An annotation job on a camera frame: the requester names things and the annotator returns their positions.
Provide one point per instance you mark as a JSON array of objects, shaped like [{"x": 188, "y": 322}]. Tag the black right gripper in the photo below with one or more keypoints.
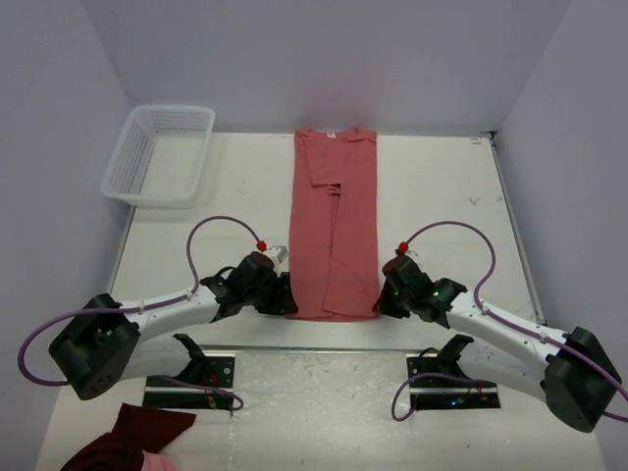
[{"x": 384, "y": 306}]

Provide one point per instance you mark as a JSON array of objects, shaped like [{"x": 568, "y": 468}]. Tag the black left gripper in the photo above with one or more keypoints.
[{"x": 282, "y": 302}]

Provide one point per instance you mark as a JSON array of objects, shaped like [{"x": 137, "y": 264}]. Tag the salmon red t-shirt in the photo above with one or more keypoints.
[{"x": 333, "y": 239}]

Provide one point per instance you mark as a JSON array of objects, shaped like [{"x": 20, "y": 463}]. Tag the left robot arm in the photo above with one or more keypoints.
[{"x": 115, "y": 341}]

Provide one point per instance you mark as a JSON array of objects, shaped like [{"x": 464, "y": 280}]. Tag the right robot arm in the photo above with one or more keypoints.
[{"x": 569, "y": 372}]

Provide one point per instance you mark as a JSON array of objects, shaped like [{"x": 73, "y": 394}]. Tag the white plastic laundry basket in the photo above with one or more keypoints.
[{"x": 159, "y": 156}]

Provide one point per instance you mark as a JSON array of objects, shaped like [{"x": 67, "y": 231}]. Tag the dark maroon t-shirt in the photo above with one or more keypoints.
[{"x": 137, "y": 429}]

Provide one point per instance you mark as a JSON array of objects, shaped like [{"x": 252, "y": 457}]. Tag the pink cloth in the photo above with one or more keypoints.
[{"x": 157, "y": 462}]

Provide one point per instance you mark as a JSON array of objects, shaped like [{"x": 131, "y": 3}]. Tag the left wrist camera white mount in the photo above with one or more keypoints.
[{"x": 278, "y": 254}]

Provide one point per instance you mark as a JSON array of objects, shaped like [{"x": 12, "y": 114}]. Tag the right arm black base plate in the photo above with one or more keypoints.
[{"x": 443, "y": 394}]

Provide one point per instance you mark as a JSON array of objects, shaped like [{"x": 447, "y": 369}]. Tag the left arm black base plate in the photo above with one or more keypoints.
[{"x": 209, "y": 387}]

